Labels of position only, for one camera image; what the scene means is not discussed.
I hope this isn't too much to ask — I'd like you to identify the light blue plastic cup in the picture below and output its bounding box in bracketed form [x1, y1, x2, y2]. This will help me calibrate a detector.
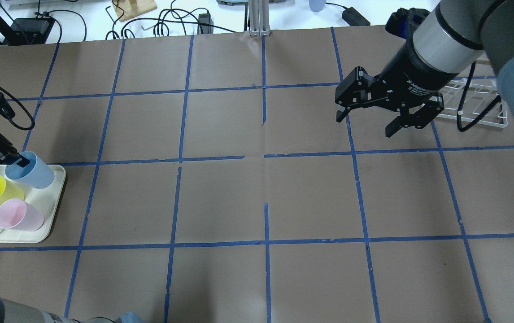
[4, 151, 55, 189]

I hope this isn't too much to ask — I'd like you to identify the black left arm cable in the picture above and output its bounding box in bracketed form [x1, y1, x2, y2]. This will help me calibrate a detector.
[0, 72, 36, 131]

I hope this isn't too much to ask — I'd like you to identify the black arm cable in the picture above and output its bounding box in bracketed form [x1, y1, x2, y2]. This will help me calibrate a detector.
[0, 72, 36, 131]
[457, 61, 504, 132]

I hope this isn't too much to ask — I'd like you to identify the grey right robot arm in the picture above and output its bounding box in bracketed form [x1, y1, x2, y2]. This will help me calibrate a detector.
[335, 0, 514, 137]

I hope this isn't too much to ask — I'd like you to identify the wooden board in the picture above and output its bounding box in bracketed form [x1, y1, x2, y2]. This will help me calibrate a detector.
[111, 0, 158, 22]

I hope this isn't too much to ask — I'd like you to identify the black power adapter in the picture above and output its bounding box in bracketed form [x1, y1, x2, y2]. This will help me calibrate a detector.
[341, 7, 370, 26]

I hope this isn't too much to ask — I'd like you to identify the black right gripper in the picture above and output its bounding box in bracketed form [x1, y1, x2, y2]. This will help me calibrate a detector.
[335, 43, 445, 138]

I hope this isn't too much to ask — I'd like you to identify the aluminium frame post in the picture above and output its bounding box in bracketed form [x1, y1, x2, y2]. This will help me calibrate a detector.
[247, 0, 271, 37]

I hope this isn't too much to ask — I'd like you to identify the cream plastic tray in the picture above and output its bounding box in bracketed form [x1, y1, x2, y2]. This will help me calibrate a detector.
[0, 164, 67, 244]

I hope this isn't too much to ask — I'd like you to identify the pink plastic cup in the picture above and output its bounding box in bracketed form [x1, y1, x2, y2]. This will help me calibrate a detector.
[0, 198, 44, 231]

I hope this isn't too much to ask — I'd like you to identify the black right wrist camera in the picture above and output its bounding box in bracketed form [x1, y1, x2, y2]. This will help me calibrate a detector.
[385, 8, 431, 39]

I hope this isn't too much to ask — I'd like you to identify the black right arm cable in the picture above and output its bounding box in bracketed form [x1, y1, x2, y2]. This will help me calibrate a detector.
[457, 61, 504, 132]

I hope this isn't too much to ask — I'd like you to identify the black box device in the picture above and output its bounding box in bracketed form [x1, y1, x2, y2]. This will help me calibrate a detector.
[10, 17, 55, 45]

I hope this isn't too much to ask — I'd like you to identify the white wire drying rack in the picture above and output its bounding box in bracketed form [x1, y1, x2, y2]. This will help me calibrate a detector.
[438, 76, 509, 128]

